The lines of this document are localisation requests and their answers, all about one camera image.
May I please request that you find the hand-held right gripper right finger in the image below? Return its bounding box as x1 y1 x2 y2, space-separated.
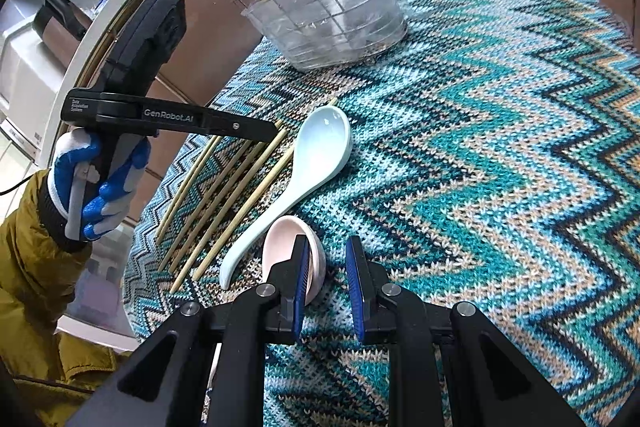
345 236 586 427

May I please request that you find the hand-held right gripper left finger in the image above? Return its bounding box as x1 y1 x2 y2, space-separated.
75 234 312 427

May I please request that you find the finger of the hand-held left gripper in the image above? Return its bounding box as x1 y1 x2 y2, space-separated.
202 108 281 142

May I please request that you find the pink ceramic spoon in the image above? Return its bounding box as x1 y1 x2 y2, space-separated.
200 215 328 427

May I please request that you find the light blue ceramic spoon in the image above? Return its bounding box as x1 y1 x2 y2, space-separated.
219 105 352 290

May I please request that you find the person's left forearm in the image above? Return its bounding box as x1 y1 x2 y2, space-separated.
0 171 93 328

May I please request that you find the person's left hand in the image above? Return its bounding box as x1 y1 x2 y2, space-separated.
47 129 151 245

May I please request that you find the brown electric kettle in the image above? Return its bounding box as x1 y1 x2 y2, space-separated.
32 0 94 58

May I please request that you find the white appliance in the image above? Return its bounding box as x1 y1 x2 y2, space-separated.
0 0 68 168

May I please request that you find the zigzag knitted mat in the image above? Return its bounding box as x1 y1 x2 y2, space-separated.
122 0 640 427

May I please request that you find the person's olive jacket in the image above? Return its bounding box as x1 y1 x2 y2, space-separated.
0 287 133 427

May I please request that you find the black cable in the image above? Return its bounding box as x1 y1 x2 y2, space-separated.
0 177 38 196

